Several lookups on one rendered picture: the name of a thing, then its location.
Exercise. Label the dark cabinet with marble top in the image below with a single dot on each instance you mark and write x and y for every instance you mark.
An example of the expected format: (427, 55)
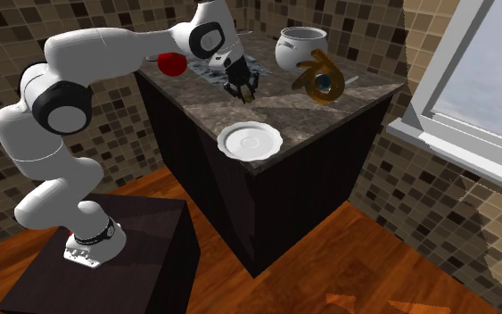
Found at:
(320, 174)

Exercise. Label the dark robot stand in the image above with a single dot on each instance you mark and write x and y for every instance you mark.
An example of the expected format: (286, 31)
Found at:
(146, 261)

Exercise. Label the white scalloped plate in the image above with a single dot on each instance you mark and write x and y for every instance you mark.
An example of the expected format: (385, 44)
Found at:
(250, 141)

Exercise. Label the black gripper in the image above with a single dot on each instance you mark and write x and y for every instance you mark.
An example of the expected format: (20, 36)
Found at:
(238, 71)

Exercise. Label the white framed window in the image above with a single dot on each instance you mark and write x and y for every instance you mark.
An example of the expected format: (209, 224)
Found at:
(485, 78)

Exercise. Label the blue patterned cloth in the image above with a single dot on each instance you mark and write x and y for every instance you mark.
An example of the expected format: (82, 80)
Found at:
(211, 71)

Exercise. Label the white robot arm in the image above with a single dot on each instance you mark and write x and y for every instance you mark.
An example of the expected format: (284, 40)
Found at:
(81, 54)

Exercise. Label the white round pot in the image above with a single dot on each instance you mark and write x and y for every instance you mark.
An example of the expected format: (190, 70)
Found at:
(296, 50)

